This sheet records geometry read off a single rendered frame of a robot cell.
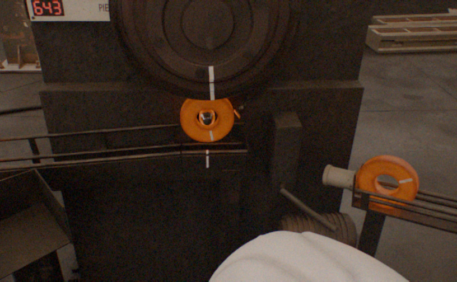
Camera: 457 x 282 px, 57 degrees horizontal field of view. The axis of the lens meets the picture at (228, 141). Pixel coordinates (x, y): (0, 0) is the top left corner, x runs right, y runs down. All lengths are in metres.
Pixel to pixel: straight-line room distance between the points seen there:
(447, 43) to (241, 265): 4.72
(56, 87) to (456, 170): 2.21
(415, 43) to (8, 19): 3.74
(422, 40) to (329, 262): 4.50
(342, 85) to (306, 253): 1.11
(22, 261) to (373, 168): 0.92
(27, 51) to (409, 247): 3.27
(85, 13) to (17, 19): 2.74
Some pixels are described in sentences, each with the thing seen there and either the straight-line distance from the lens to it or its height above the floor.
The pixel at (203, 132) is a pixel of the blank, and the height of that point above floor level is 0.77.
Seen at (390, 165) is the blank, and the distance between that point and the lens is 1.19.
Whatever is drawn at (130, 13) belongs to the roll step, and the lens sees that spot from 1.08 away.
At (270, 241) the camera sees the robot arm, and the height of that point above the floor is 1.19.
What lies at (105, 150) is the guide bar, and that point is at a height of 0.69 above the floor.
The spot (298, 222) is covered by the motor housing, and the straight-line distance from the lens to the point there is 1.30.
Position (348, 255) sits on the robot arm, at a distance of 0.26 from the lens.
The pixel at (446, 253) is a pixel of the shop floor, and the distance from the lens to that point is 2.19.
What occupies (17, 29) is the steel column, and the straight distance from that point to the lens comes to 4.01.
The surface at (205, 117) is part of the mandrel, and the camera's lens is 1.17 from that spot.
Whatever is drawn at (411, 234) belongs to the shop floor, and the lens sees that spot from 2.22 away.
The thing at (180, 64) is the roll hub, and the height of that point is 1.02.
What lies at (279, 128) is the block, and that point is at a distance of 1.22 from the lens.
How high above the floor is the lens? 1.38
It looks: 31 degrees down
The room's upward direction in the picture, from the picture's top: 1 degrees clockwise
